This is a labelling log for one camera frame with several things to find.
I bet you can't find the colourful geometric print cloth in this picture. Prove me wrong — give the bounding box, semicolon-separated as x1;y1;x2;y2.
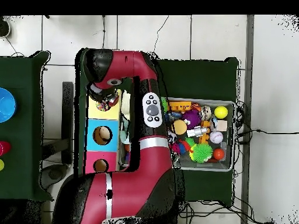
96;101;110;112

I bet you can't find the cream fluffy cloth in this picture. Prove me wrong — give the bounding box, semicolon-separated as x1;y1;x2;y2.
120;90;131;115

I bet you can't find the wooden box with three holes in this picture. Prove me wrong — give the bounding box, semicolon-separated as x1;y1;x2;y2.
83;89;122;174

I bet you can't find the orange plastic compartment tray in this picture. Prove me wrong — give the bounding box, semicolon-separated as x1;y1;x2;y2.
167;101;192;111

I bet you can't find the dark green tablecloth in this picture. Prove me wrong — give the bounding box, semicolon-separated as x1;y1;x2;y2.
74;48;239;206
0;50;53;202

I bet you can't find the silver toy robot figure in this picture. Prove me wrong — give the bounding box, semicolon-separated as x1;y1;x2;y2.
186;125;208;138

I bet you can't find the blue bowl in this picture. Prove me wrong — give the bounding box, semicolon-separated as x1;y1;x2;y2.
0;87;18;124

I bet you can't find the yellow ball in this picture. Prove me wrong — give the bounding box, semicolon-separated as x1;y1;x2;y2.
214;105;229;119

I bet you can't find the white baseball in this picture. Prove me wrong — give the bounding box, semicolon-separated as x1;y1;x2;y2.
209;131;224;144

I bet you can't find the red cup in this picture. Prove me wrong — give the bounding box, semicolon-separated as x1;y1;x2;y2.
0;140;12;157

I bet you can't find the person's foot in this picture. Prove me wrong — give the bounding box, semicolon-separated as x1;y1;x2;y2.
0;15;12;39

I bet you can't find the wire mesh bin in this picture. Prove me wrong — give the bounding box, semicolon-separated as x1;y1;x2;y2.
117;94;237;172

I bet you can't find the black cable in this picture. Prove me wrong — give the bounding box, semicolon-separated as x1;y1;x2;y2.
235;128;299;144

